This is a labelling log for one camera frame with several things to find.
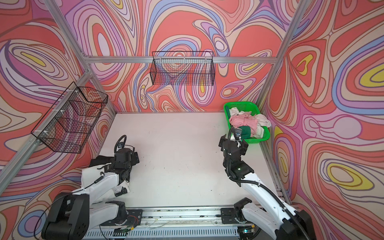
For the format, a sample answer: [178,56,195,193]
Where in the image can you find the white t shirt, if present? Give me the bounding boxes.
[81,163,130,203]

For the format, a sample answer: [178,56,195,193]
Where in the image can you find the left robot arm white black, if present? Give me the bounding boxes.
[41,149,140,240]

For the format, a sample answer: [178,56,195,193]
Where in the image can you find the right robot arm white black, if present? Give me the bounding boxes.
[219,135,317,240]

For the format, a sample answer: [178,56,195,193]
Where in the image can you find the green garment in basket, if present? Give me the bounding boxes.
[240,126,252,139]

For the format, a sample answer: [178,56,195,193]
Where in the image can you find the folded black t shirt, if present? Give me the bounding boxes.
[89,156,116,169]

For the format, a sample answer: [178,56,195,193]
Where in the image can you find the pink t shirt in basket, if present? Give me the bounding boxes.
[229,112,259,135]

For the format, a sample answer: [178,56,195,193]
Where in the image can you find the white garment in basket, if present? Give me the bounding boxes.
[229,108,271,139]

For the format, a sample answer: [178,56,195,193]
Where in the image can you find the green plastic basket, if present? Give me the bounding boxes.
[223,102,270,144]

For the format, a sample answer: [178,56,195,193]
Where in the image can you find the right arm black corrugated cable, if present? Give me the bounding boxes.
[226,126,311,240]

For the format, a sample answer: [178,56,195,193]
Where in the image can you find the aluminium frame left post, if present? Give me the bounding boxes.
[41,0,118,116]

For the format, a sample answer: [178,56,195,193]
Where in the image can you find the aluminium frame post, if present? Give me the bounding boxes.
[256,0,312,109]
[41,0,118,116]

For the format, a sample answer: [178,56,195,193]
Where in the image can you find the black wire basket left wall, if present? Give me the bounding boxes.
[31,83,108,154]

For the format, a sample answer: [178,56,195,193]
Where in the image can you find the black wire basket wall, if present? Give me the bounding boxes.
[150,51,216,86]
[31,83,108,154]

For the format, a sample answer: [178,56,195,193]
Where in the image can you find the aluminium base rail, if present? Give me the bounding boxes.
[53,203,301,240]

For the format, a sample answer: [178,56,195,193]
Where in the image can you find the aluminium frame left diagonal bar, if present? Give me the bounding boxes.
[1,70,91,193]

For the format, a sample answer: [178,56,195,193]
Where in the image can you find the black wire basket back wall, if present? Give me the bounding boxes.
[150,51,216,86]

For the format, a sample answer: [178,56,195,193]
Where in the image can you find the aluminium frame right post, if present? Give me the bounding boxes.
[256,0,312,109]

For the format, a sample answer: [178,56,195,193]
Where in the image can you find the aluminium frame horizontal back bar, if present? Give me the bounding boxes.
[83,55,278,64]

